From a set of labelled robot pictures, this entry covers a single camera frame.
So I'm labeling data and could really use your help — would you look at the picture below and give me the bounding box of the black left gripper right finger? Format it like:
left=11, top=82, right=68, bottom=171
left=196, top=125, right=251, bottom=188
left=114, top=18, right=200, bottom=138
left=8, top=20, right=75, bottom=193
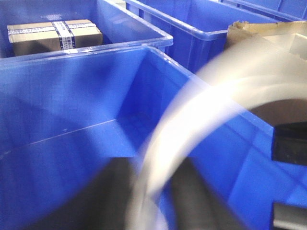
left=171, top=159, right=227, bottom=230

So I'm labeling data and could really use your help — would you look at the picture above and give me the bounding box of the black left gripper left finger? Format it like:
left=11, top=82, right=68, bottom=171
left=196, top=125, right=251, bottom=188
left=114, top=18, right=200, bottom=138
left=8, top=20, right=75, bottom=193
left=35, top=157, right=135, bottom=230

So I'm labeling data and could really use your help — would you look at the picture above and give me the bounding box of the blue bin upper middle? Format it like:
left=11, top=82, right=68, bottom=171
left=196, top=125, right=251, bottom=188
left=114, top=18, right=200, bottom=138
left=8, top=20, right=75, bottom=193
left=126, top=0, right=276, bottom=73

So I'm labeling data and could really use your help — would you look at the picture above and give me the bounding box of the white curved PVC pipe clamp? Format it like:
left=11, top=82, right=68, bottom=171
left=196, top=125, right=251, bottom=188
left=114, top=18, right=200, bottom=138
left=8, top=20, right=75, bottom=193
left=124, top=38, right=307, bottom=230

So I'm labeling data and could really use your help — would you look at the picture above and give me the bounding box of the taped brown cardboard box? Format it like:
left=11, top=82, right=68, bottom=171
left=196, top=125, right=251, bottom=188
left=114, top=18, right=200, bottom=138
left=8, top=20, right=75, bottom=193
left=7, top=19, right=103, bottom=56

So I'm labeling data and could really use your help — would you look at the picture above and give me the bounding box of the near blue bin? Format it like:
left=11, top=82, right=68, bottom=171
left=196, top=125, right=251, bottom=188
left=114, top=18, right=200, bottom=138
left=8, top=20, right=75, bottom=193
left=0, top=46, right=307, bottom=230

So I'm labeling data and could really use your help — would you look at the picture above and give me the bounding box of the blue bin with cardboard box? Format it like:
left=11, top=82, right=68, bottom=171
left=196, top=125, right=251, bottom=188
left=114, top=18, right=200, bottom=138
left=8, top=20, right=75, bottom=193
left=0, top=0, right=173, bottom=59

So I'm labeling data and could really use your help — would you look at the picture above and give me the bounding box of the torn open cardboard box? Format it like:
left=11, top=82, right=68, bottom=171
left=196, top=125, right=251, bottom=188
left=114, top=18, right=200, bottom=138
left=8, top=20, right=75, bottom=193
left=224, top=22, right=307, bottom=126

